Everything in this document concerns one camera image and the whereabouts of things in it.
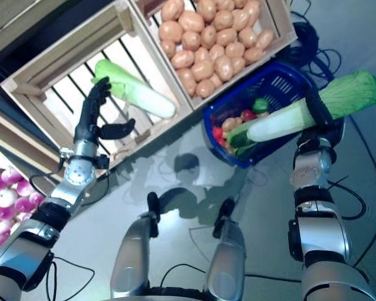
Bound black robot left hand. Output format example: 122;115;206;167
73;77;136;147

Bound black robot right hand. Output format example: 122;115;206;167
298;90;345;142

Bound napa cabbage toy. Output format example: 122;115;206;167
92;59;177;119
246;70;376;142

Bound blue plastic shopping basket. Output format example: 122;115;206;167
202;61;345;169

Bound dark green bell pepper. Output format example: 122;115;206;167
252;97;270;114

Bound red pepper toy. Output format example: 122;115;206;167
240;108;258;122

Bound wooden display stand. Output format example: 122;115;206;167
0;0;120;189

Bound wooden crate white slats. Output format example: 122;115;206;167
0;0;194;170

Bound green cucumber toy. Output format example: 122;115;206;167
226;120;258;148

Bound brown potato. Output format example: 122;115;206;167
159;20;184;43
243;46;264;65
178;11;205;33
176;68;197;97
221;116;244;132
160;0;185;21
170;50;196;70
196;78;216;98
255;29;275;50
160;40;177;59

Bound wooden crate holding potatoes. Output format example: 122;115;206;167
130;0;298;110

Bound silver robot left leg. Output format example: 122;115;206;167
110;191;160;300

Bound silver robot leg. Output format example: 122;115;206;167
110;191;160;300
206;197;248;301

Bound silver robot right leg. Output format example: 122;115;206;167
206;197;248;301

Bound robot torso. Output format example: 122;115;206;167
137;285;214;301

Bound coiled black cable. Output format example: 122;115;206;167
290;21;320;65

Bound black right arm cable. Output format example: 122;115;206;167
327;178;367;220

